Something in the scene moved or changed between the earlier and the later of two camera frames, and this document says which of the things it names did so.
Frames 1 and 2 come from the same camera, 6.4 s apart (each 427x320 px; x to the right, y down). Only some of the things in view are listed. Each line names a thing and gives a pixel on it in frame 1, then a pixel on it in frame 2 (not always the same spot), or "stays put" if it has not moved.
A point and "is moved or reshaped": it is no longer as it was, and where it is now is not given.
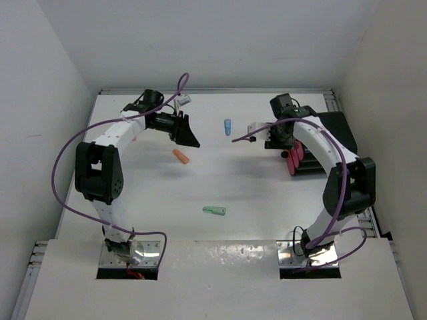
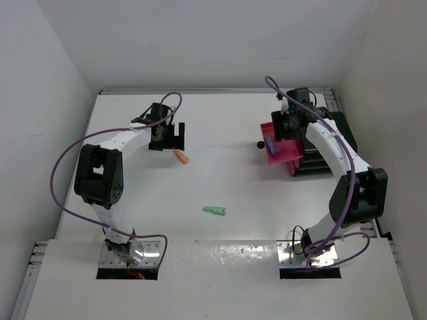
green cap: x=217 y=211 stays put
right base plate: x=287 y=258 stays put
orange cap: x=182 y=158 stays put
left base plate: x=150 y=259 stays put
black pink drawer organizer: x=303 y=161 is moved or reshaped
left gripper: x=181 y=134 to x=175 y=142
